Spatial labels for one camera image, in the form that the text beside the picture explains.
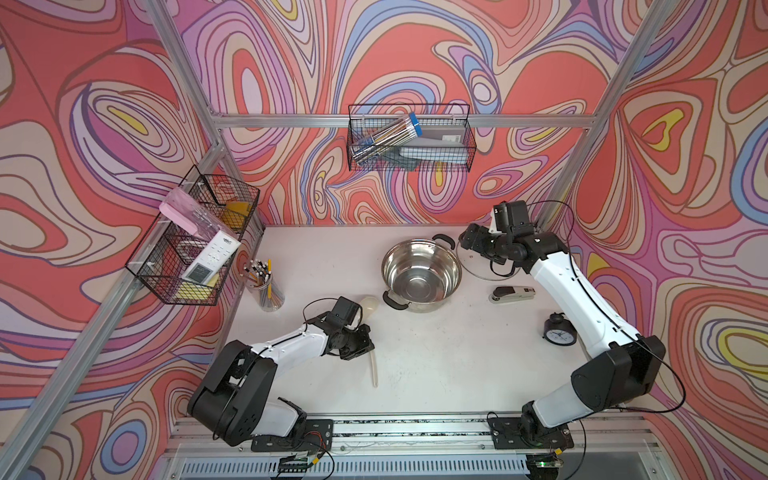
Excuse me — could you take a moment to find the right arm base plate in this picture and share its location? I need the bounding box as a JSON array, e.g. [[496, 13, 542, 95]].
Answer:
[[486, 415, 574, 451]]

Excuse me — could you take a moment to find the black wire basket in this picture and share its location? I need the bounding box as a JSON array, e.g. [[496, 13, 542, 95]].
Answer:
[[346, 101, 477, 172], [125, 166, 260, 306]]

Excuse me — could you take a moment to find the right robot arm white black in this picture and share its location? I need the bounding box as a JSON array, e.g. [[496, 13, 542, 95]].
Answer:
[[459, 223, 666, 444]]

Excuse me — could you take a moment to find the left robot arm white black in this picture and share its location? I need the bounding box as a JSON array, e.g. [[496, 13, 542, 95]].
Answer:
[[187, 324, 374, 447]]

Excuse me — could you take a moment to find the clear pen holder cup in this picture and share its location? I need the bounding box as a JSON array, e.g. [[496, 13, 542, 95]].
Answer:
[[243, 259, 285, 312]]

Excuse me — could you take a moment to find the aluminium rail front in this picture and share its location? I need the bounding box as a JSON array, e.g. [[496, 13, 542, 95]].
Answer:
[[162, 412, 663, 457]]

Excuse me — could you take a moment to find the cream plastic ladle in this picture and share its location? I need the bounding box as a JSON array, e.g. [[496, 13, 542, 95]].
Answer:
[[357, 295, 382, 389]]

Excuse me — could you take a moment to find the stainless steel pot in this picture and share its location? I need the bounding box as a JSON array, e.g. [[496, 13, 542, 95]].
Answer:
[[381, 233, 463, 313]]

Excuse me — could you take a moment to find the glass pot lid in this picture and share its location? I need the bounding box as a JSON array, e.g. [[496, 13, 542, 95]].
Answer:
[[456, 238, 519, 282]]

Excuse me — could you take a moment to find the white grey box in basket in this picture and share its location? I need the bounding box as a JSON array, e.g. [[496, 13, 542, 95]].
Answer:
[[399, 127, 468, 163]]

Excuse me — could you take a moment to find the black wire basket left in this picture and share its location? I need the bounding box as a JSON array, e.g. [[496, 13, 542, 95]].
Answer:
[[125, 166, 260, 306]]

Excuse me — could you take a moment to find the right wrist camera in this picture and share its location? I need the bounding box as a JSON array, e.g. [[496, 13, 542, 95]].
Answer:
[[490, 200, 535, 238]]

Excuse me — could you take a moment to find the yellow object in basket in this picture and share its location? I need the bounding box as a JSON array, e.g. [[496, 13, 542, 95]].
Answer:
[[221, 201, 251, 231]]

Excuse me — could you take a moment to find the black alarm clock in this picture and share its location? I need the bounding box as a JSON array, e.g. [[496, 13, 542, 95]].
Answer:
[[543, 312, 578, 347]]

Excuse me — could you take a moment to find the black white stapler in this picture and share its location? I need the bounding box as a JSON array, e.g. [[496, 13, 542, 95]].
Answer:
[[489, 286, 536, 304]]

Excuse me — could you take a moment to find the white calculator device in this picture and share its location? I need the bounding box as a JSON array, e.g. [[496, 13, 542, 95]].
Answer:
[[181, 230, 241, 285]]

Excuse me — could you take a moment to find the tube of pencils blue cap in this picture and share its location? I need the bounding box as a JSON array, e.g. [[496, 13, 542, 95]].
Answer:
[[350, 113, 422, 166]]

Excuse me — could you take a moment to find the yellow sticky notes pad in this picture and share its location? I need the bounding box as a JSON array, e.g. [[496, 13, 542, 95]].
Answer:
[[173, 282, 215, 303]]

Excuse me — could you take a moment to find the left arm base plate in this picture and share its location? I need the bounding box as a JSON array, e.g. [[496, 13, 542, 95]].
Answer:
[[250, 419, 334, 453]]

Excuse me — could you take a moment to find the black wire basket back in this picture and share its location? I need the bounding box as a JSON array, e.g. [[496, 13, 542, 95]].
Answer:
[[346, 101, 477, 172]]

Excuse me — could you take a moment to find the pink box in basket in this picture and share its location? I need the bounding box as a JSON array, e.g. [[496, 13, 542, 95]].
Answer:
[[159, 187, 207, 238]]

